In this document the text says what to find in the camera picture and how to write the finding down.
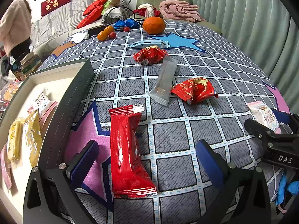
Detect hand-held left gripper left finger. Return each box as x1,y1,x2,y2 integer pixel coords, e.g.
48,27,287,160
22,140,100,224

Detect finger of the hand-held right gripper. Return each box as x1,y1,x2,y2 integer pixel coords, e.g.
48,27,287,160
244,119,299,145
271,108,299,134

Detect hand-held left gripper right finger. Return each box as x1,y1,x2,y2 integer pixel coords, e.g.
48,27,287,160
195,139,271,224

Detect pink white snack packet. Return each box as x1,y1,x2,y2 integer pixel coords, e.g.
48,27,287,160
30,89,59,124
246,101,282,133

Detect long red snack packet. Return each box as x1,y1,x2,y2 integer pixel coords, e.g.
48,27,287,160
108,105,157,199

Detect dark green shallow box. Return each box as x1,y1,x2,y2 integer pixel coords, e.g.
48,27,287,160
0,58,95,224

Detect light blue snack packet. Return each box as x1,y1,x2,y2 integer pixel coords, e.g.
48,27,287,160
128,40,171,50

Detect person's right hand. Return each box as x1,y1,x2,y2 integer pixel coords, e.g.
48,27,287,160
275,170,299,215

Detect grey checked star tablecloth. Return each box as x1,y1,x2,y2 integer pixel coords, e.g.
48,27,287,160
22,20,291,224

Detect yellow snack packet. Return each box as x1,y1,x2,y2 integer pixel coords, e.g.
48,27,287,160
23,109,44,168
7,119,25,168

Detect crumpled red snack packet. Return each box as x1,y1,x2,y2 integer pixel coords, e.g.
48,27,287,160
133,47,169,65
170,77,219,105

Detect plain pink snack packet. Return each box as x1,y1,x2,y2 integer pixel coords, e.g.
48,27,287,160
0,143,13,192

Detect translucent grey snack packet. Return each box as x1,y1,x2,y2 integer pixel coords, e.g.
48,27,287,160
148,56,178,108

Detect pale green curtain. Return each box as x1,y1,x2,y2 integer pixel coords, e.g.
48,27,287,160
188,0,299,94

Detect pile of snack bags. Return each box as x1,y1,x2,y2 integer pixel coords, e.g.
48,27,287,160
0,79,24,108

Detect glass jar gold lid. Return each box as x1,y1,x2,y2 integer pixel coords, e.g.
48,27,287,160
20,51,42,77

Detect dark cloth pile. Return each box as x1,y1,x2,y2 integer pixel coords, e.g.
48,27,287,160
0,56,17,77

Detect white tissue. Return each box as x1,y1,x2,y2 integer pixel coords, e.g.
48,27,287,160
70,32,90,43

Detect black power adapter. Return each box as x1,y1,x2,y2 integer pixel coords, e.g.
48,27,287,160
87,27,103,38

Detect pink blanket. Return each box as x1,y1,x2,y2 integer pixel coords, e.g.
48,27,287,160
159,0,207,24

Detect grey striped sofa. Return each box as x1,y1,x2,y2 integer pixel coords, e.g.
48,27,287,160
29,0,133,56

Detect blue plastic bag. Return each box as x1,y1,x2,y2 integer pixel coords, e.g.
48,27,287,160
113,19,141,30

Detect red cushion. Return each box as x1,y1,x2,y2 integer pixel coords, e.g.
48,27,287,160
82,0,113,16
76,5,104,29

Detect large orange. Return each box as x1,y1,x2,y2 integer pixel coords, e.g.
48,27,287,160
143,16,166,35

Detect beige fringed throw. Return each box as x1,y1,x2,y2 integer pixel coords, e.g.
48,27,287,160
103,6,133,21

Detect red white plush toy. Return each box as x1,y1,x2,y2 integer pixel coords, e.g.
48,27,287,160
133,3,161,19

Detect green patterned cushion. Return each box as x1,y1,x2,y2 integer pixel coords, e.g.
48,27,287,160
101,0,123,17

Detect red pillow with gold characters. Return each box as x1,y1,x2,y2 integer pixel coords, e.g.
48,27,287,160
41,0,72,17

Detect black cable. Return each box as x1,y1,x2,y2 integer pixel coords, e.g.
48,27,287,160
101,6,145,32

